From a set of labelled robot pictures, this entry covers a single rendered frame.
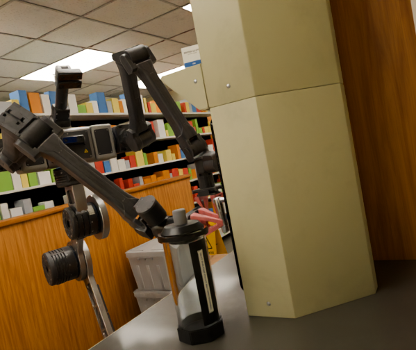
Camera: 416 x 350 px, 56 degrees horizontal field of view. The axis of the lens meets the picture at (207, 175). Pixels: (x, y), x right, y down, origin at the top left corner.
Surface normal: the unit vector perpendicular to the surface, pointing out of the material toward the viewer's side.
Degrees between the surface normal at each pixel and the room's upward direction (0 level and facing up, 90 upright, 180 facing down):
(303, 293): 90
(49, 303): 90
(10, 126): 62
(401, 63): 90
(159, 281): 95
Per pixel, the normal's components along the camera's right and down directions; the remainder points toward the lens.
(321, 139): 0.24, 0.00
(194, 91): -0.51, 0.14
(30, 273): 0.84, -0.13
